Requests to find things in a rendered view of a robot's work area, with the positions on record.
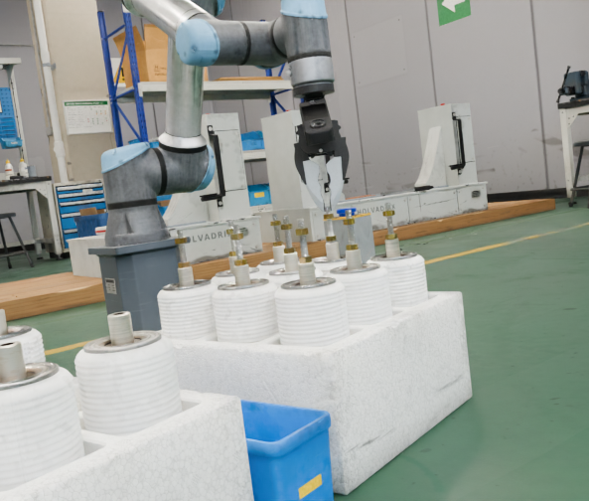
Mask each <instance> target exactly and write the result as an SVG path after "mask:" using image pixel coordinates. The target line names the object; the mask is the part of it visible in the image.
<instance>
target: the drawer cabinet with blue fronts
mask: <svg viewBox="0 0 589 501"><path fill-rule="evenodd" d="M52 189H53V195H54V202H55V208H56V215H57V221H58V228H59V234H60V240H61V247H62V253H61V255H60V257H62V258H70V257H71V254H70V248H69V243H67V240H71V239H78V233H77V228H76V223H75V221H74V217H80V212H79V210H80V209H87V208H94V207H96V209H97V210H102V209H104V212H105V213H108V211H107V204H106V198H105V191H104V184H103V179H97V180H86V181H76V182H66V183H56V184H52ZM37 197H38V203H39V210H40V216H41V222H42V229H43V235H44V239H52V238H53V235H52V229H51V222H50V216H49V210H48V203H47V197H46V196H44V195H43V194H42V193H40V192H39V191H38V190H37ZM45 248H46V252H48V253H49V254H50V258H59V256H58V255H57V254H55V248H54V243H45Z"/></svg>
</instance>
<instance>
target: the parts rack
mask: <svg viewBox="0 0 589 501"><path fill-rule="evenodd" d="M122 13H123V20H124V23H123V25H122V26H120V27H119V28H117V29H116V30H115V31H113V32H112V33H110V34H109V35H107V32H106V25H105V18H104V11H98V12H97V19H98V26H99V33H100V40H101V46H102V52H103V59H104V66H105V73H106V80H107V86H108V93H109V100H110V107H111V113H112V120H113V127H114V134H115V141H116V147H117V148H118V147H123V140H122V133H121V126H120V119H119V113H118V110H119V112H120V113H121V115H122V116H123V117H124V119H125V120H126V122H127V123H128V125H129V126H130V128H131V129H132V131H133V132H134V134H135V135H136V137H137V138H138V140H139V141H140V143H141V142H148V143H149V140H148V133H147V126H146V119H145V112H144V105H143V102H166V91H167V82H140V78H139V71H138V64H137V57H136V50H135V43H134V36H133V29H132V22H131V15H130V13H128V12H123V8H122ZM123 28H124V29H125V34H126V37H125V41H124V46H123V51H122V55H121V60H120V65H119V69H118V74H117V79H116V83H115V85H114V78H113V72H112V65H111V58H110V52H109V45H108V38H109V37H111V36H112V35H114V34H115V33H117V32H118V31H120V30H121V29H123ZM126 44H127V48H128V55H129V62H130V69H131V75H132V82H133V86H131V87H129V88H127V89H125V90H123V91H121V92H119V93H116V91H117V86H118V81H119V77H120V72H121V68H122V63H123V58H124V54H125V49H126ZM279 89H285V90H282V91H279V92H275V91H276V90H279ZM292 89H293V87H292V86H291V81H228V82H204V93H203V101H205V100H238V99H268V101H269V104H270V112H271V116H272V115H275V114H277V110H276V103H277V105H278V106H279V107H280V108H281V109H282V110H283V111H284V112H286V109H285V108H284V107H283V106H282V105H281V104H280V103H279V102H278V101H277V99H276V98H275V96H276V95H277V94H279V93H282V92H285V91H289V90H292ZM118 103H136V110H137V117H138V124H139V131H140V136H139V135H138V133H137V132H136V130H135V129H134V127H133V126H132V124H131V123H130V121H129V120H128V118H127V117H126V116H125V114H124V113H123V111H122V110H121V108H120V107H119V105H118ZM242 153H243V160H244V163H249V162H259V161H266V155H265V149H260V150H247V151H242ZM270 210H272V204H268V205H261V206H253V207H250V214H251V216H252V215H253V213H256V212H263V211H270Z"/></svg>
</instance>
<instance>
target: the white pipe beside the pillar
mask: <svg viewBox="0 0 589 501"><path fill-rule="evenodd" d="M33 3H34V10H35V16H36V23H37V29H38V35H39V42H40V48H41V58H42V61H43V63H42V65H43V68H44V74H45V81H46V87H47V94H48V100H49V107H50V113H51V119H52V126H53V132H54V138H55V142H54V145H55V147H54V151H55V152H56V157H57V158H58V164H59V170H60V177H61V183H66V182H68V174H67V168H66V161H65V156H66V154H65V149H64V143H63V142H62V136H61V130H60V123H59V117H58V110H57V104H56V97H55V91H54V84H53V78H52V71H53V70H54V69H56V68H57V66H56V63H53V64H52V65H51V64H50V55H49V52H48V45H47V39H46V32H45V26H44V19H43V13H42V6H41V0H33Z"/></svg>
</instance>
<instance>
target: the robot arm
mask: <svg viewBox="0 0 589 501"><path fill-rule="evenodd" d="M120 2H121V3H122V5H123V6H124V7H125V8H126V9H127V10H128V11H129V12H131V13H132V14H133V15H135V16H137V17H140V18H146V19H148V20H149V21H150V22H151V23H153V24H154V25H155V26H156V27H158V28H159V29H160V30H162V31H163V32H164V33H165V34H167V35H168V56H167V91H166V128H165V132H164V133H163V134H162V135H161V136H159V146H158V147H155V148H150V145H149V143H148V142H141V143H136V144H131V145H127V146H123V147H118V148H115V149H111V150H108V151H105V152H104V153H103V154H102V155H101V168H102V170H101V173H102V176H103V182H104V189H105V196H106V202H107V209H108V219H107V225H106V231H105V237H104V240H105V246H106V247H120V246H129V245H137V244H144V243H151V242H157V241H162V240H166V239H169V238H170V235H169V230H168V228H167V226H166V223H165V221H164V219H163V217H162V215H161V213H160V211H159V209H158V204H157V197H156V196H162V195H171V194H179V193H193V192H195V191H201V190H204V189H206V188H207V187H208V186H209V185H210V184H211V182H212V180H213V178H214V174H215V167H216V161H215V159H214V156H215V155H214V152H213V150H212V149H211V147H210V146H209V145H208V144H207V140H206V139H205V137H204V136H203V135H202V133H201V132H202V113H203V93H204V73H205V67H209V66H256V67H257V68H259V69H262V70H268V69H274V68H277V67H280V66H281V65H283V64H284V63H287V62H288V66H289V69H290V70H287V71H286V72H285V74H286V76H291V77H290V81H291V86H292V87H293V89H292V91H293V97H295V98H304V102H301V103H300V104H299V108H300V115H301V119H302V124H300V125H297V129H298V130H297V131H296V134H297V135H298V136H299V139H298V143H294V144H293V145H294V148H295V152H294V161H295V166H296V169H297V171H298V173H299V175H300V176H301V178H302V180H303V182H304V184H305V186H306V188H307V190H308V192H309V194H310V196H311V198H312V199H313V201H314V203H315V204H316V205H317V207H318V208H319V209H320V210H321V211H322V212H325V203H324V200H323V197H322V195H321V189H322V187H321V185H320V183H319V179H318V177H319V175H320V166H319V164H317V163H315V162H313V161H311V159H309V157H311V158H312V159H313V158H314V157H316V156H322V155H329V156H332V155H334V156H333V158H332V159H331V160H330V161H329V162H328V163H327V164H326V169H327V173H328V174H329V176H330V184H329V188H330V190H331V196H330V207H331V211H334V210H335V208H336V206H337V204H338V202H339V200H340V197H341V193H342V189H343V185H344V181H345V177H346V173H347V169H348V165H349V159H350V155H349V149H348V146H347V143H346V137H341V134H340V132H339V130H340V129H341V126H340V125H339V123H338V120H336V119H334V120H331V116H330V113H329V109H328V107H327V103H326V100H325V95H327V94H331V93H333V92H335V90H334V84H333V82H334V81H335V77H334V68H333V60H332V55H331V46H330V38H329V29H328V20H327V18H328V15H327V13H326V7H325V1H324V0H281V11H280V13H281V14H282V16H280V17H279V18H277V19H275V20H273V21H270V22H254V21H222V20H218V19H217V18H215V17H216V16H218V15H219V14H221V12H222V9H223V8H224V3H225V0H120Z"/></svg>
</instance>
